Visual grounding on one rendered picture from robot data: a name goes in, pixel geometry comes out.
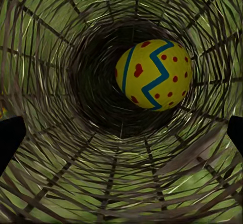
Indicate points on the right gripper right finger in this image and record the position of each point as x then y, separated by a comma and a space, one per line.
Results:
235, 132

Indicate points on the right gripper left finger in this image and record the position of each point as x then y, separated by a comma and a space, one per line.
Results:
12, 133

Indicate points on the wicker basket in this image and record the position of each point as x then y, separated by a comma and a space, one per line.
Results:
81, 131

